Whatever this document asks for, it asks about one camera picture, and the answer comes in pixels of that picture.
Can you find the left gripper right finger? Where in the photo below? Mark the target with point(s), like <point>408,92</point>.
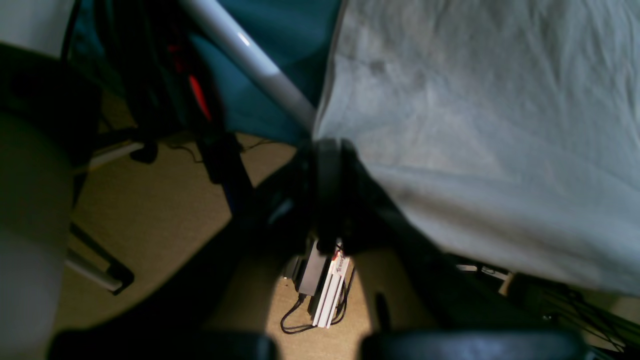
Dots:
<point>422,306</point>

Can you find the blue table cloth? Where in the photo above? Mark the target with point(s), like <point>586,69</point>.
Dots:
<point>295,34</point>

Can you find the white marker pen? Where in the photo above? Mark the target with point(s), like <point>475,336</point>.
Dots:
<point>218,24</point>

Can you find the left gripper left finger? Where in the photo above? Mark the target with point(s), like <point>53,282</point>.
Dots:
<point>215,307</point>

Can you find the beige T-shirt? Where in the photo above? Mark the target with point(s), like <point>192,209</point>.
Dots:
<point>506,130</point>

